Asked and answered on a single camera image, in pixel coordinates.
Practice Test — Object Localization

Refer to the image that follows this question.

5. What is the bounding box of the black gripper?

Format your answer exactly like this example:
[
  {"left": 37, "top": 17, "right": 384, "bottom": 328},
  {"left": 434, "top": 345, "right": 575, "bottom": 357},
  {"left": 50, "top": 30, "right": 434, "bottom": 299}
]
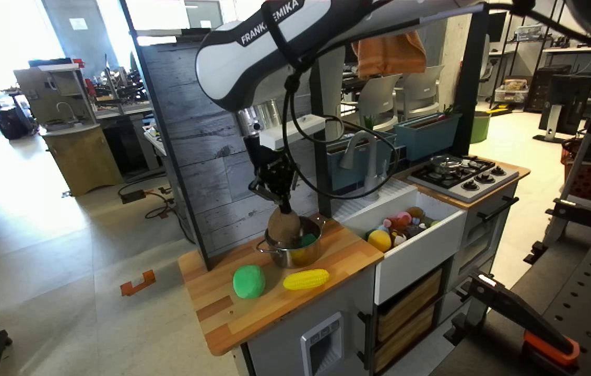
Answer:
[{"left": 242, "top": 133, "right": 301, "bottom": 216}]

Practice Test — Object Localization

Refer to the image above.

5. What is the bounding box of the brown potato toy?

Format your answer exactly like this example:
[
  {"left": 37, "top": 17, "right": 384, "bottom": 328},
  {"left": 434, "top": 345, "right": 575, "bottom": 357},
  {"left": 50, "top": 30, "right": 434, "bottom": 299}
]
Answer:
[{"left": 265, "top": 206, "right": 306, "bottom": 249}]

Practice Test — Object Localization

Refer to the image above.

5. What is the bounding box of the small silver pot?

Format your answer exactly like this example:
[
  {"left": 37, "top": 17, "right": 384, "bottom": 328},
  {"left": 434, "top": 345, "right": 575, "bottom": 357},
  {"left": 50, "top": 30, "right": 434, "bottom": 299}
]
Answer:
[{"left": 258, "top": 215, "right": 328, "bottom": 272}]

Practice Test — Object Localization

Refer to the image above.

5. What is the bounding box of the small lidded steel pot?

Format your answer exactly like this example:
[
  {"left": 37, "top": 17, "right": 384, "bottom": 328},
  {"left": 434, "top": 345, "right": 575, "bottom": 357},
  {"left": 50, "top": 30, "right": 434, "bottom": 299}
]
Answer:
[{"left": 430, "top": 155, "right": 468, "bottom": 178}]

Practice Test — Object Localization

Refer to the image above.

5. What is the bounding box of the small blue planter box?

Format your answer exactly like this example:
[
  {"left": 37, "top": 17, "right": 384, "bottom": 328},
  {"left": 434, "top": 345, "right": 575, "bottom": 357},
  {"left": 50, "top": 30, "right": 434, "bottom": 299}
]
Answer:
[{"left": 326, "top": 142, "right": 369, "bottom": 194}]

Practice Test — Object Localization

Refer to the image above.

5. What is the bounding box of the yellow oblong toy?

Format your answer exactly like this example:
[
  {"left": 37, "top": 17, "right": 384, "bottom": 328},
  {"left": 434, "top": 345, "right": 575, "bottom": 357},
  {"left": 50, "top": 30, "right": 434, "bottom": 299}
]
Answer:
[{"left": 279, "top": 266, "right": 333, "bottom": 295}]

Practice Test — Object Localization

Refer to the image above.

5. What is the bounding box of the green round toy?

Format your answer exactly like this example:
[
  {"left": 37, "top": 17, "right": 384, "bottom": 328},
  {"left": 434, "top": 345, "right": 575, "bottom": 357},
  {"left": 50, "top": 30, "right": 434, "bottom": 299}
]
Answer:
[{"left": 229, "top": 262, "right": 270, "bottom": 302}]

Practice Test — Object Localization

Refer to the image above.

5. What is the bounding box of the dark grey wood panel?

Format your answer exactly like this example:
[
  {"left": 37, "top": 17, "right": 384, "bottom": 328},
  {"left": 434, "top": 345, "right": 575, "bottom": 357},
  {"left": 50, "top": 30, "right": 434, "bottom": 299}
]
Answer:
[{"left": 135, "top": 39, "right": 270, "bottom": 268}]

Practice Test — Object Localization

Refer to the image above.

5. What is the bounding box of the yellow ball toy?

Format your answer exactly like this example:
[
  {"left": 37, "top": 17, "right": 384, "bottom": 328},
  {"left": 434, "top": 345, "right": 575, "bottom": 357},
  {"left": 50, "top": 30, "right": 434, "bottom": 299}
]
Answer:
[{"left": 367, "top": 228, "right": 394, "bottom": 254}]

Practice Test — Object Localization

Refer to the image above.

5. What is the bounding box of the orange red plush toy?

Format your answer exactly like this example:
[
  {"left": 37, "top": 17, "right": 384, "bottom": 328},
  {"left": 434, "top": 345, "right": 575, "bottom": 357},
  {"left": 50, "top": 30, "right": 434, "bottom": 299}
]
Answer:
[{"left": 386, "top": 210, "right": 415, "bottom": 234}]

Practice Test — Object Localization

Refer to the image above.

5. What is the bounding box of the wooden toy kitchen unit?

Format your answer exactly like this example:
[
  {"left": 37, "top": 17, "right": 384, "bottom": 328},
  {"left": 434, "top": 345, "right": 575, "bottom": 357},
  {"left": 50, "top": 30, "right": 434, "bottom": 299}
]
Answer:
[{"left": 118, "top": 0, "right": 535, "bottom": 376}]

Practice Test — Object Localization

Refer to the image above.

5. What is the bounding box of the white chair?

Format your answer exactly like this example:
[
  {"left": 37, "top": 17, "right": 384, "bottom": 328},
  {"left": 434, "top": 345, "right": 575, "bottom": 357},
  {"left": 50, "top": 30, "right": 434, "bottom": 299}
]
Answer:
[
  {"left": 357, "top": 71, "right": 404, "bottom": 133},
  {"left": 397, "top": 63, "right": 444, "bottom": 120}
]

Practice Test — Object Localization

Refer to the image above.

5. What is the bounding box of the white sink basin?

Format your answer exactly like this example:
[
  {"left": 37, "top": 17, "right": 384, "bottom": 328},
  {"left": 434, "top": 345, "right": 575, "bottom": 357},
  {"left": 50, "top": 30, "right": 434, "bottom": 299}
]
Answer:
[{"left": 335, "top": 188, "right": 471, "bottom": 307}]

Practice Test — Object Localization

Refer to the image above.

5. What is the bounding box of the large blue planter box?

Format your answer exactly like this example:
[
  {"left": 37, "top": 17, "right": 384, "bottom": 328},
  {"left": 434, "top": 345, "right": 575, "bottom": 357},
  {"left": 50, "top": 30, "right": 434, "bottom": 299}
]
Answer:
[{"left": 392, "top": 111, "right": 466, "bottom": 167}]

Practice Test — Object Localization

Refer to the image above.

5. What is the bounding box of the orange towel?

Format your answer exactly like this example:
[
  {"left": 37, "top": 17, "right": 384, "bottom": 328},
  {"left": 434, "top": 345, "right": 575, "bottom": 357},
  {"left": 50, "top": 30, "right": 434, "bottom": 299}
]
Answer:
[{"left": 351, "top": 28, "right": 430, "bottom": 79}]

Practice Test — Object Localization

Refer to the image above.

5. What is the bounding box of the grey toy stove top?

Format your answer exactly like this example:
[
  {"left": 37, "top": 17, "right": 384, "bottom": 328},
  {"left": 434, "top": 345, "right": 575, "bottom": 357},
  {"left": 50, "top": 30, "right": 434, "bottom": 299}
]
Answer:
[{"left": 405, "top": 151, "right": 525, "bottom": 206}]

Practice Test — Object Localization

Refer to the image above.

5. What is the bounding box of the green bin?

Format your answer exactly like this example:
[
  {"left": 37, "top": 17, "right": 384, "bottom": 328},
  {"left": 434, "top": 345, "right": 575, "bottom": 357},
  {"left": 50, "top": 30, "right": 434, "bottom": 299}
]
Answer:
[{"left": 471, "top": 111, "right": 493, "bottom": 145}]

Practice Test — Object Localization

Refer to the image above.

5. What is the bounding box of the beige covered cabinet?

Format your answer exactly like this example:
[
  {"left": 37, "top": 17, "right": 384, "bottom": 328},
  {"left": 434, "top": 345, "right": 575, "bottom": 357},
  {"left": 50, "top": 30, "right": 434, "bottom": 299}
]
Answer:
[{"left": 13, "top": 63, "right": 125, "bottom": 198}]

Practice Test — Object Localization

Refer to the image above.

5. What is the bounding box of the black stand with orange clamp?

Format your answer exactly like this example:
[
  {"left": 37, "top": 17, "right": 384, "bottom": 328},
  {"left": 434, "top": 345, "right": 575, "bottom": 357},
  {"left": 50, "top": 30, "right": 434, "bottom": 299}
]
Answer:
[{"left": 444, "top": 268, "right": 583, "bottom": 376}]

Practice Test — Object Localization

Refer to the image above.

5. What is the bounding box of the black bin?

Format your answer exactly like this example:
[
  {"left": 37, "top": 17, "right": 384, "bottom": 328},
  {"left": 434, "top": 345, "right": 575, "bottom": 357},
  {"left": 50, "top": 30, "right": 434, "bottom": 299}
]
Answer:
[{"left": 0, "top": 102, "right": 37, "bottom": 139}]

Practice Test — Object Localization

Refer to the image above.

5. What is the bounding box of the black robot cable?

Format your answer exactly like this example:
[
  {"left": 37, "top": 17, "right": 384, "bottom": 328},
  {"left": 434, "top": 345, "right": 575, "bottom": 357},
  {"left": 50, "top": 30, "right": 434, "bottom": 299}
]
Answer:
[{"left": 279, "top": 39, "right": 401, "bottom": 205}]

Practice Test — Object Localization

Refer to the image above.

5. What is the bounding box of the power strip with cables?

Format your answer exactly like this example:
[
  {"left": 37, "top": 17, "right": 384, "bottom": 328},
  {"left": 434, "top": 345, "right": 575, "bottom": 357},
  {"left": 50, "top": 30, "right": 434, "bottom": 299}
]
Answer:
[{"left": 116, "top": 179, "right": 179, "bottom": 221}]

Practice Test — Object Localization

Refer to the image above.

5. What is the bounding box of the orange bracket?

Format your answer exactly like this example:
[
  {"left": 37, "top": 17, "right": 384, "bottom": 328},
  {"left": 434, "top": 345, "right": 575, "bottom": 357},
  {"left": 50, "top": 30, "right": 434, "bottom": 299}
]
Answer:
[{"left": 118, "top": 266, "right": 159, "bottom": 299}]

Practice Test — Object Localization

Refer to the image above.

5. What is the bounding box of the black metal frame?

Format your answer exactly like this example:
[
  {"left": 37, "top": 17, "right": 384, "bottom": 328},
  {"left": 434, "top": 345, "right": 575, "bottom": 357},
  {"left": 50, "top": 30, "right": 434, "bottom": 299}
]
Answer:
[{"left": 118, "top": 0, "right": 493, "bottom": 272}]

